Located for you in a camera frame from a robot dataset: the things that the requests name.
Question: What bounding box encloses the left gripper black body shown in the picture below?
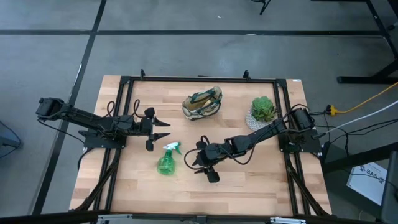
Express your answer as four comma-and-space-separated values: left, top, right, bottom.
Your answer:
137, 106, 156, 152

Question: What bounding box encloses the black rig crossbar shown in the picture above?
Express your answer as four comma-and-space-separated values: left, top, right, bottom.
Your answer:
0, 210, 398, 224

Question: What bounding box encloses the beige green gardening tote bag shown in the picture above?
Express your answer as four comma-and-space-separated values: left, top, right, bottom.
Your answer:
182, 86, 223, 121

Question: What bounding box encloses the black looped cable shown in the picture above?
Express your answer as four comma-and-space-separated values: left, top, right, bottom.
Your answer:
106, 100, 116, 118
132, 98, 144, 119

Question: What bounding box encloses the yellow extension cable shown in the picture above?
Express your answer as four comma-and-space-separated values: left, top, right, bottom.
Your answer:
326, 81, 398, 116

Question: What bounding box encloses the grey floor object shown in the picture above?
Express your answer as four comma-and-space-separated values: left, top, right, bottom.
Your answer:
0, 120, 23, 159

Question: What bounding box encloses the black aluminium table frame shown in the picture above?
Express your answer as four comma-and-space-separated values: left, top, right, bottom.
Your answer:
70, 68, 332, 217

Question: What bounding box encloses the green plastic spray bottle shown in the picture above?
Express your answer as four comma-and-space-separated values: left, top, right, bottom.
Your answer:
156, 141, 183, 176

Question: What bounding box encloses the black upright post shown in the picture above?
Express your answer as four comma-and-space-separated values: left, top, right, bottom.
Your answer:
379, 151, 398, 224

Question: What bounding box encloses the black desk leg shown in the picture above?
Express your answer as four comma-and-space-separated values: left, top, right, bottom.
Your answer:
337, 0, 398, 85

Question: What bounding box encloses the black chair base leg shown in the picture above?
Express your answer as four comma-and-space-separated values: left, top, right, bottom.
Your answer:
251, 0, 271, 16

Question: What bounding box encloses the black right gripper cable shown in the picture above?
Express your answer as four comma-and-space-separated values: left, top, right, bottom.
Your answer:
183, 148, 206, 170

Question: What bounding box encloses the white cable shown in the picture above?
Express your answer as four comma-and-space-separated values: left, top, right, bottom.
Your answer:
325, 100, 398, 133

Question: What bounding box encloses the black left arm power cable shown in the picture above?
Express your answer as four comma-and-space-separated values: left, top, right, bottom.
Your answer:
36, 117, 91, 172

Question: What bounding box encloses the succulent in triangle-patterned pot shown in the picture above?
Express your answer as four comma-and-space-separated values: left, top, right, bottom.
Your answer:
245, 95, 277, 131

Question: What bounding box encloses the white cardboard box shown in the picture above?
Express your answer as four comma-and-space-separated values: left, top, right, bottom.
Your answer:
346, 161, 389, 206

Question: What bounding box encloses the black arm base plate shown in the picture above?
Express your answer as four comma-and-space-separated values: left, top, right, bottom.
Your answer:
278, 130, 323, 154
78, 129, 127, 149

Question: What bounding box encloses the silver metal bracket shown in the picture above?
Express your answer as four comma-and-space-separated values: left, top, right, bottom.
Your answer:
96, 213, 134, 224
269, 217, 307, 224

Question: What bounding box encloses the black slanted beam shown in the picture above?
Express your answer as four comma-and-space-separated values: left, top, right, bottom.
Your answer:
322, 141, 398, 174

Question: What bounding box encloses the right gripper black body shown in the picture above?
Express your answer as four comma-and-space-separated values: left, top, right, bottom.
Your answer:
195, 141, 224, 184

